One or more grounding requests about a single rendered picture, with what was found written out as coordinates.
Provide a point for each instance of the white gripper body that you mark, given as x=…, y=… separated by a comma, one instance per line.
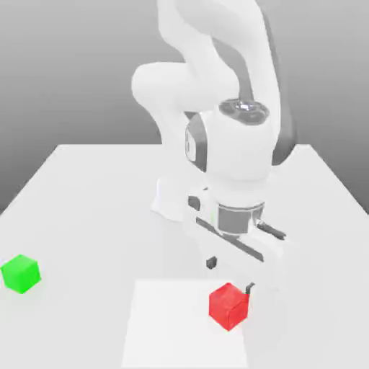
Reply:
x=245, y=259

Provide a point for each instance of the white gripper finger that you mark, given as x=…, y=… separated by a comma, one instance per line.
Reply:
x=212, y=262
x=249, y=287

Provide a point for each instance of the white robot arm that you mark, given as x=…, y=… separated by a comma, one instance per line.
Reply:
x=230, y=150

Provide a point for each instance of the small red cube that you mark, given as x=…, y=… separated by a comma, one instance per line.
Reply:
x=227, y=307

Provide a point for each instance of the small green cube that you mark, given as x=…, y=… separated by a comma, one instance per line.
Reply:
x=20, y=274

